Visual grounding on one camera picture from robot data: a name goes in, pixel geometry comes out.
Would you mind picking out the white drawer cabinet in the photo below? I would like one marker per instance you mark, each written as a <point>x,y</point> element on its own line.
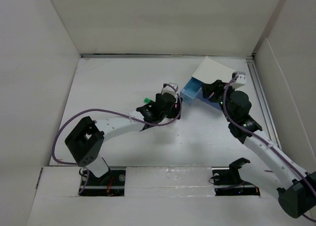
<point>209,71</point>

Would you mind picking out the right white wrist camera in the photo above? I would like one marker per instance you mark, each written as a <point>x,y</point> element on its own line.
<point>239,79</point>

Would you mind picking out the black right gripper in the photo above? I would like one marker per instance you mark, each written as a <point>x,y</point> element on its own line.
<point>207,89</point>

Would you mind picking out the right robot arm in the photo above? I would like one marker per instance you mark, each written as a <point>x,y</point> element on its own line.
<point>293,187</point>

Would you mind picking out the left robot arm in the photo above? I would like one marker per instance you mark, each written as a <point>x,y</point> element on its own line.
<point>86,139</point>

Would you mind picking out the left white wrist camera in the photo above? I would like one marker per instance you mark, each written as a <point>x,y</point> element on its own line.
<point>170,88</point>

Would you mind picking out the light blue drawer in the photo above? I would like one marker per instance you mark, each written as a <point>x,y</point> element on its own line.
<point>192,91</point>

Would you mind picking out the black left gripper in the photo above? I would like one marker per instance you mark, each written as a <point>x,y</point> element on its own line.
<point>175,109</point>

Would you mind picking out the dark blue drawer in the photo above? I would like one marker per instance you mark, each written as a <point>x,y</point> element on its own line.
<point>214,105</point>

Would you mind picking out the aluminium rail right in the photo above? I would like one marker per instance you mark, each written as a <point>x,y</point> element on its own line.
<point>270,126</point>

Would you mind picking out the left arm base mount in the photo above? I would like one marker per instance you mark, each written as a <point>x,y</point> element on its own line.
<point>111,185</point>

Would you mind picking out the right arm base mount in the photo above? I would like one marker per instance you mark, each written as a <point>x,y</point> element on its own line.
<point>227,180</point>

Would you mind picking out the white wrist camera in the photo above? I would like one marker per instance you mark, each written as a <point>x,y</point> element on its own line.
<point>239,79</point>
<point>170,88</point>

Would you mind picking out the green cap marker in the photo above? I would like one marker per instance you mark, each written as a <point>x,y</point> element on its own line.
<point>147,100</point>

